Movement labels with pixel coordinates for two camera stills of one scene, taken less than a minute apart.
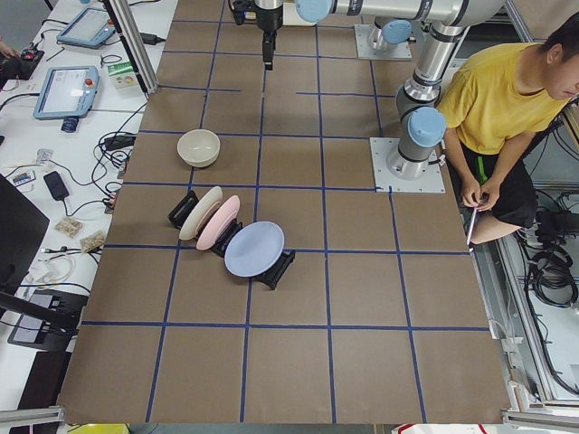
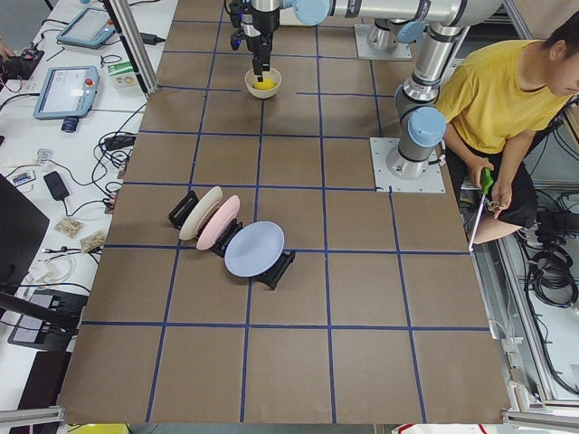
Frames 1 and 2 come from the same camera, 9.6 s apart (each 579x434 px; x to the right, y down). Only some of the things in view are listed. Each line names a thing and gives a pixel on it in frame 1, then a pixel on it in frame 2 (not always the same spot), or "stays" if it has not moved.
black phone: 55,185 stays
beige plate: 201,211 stays
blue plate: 254,249 stays
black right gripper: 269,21 -> 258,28
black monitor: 22,228 stays
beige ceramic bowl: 199,147 -> 251,79
